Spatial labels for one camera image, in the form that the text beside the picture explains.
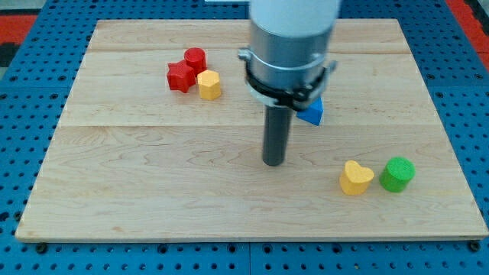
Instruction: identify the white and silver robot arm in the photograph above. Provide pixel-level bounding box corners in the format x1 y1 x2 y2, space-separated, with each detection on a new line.
238 0 342 111

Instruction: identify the blue triangle block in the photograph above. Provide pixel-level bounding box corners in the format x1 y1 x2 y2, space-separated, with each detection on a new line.
296 98 324 126

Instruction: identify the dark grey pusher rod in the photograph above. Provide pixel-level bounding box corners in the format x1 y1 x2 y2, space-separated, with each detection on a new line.
262 106 292 167

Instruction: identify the yellow hexagon block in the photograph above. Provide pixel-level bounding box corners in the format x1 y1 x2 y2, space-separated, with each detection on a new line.
197 70 221 100

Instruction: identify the light wooden board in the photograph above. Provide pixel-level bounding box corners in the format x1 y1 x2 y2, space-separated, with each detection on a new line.
16 19 488 243

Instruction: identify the red star block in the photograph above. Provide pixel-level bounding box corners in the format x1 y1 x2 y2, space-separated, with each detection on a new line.
167 60 196 93

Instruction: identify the red cylinder block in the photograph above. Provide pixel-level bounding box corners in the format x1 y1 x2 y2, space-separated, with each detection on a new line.
183 47 207 76

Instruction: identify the yellow heart block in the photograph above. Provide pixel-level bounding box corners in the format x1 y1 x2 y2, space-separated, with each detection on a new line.
339 160 375 196

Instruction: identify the green cylinder block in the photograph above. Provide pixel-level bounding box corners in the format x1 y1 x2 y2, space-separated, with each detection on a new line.
379 157 416 193

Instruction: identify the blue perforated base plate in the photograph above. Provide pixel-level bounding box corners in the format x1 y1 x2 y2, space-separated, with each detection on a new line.
1 1 488 274

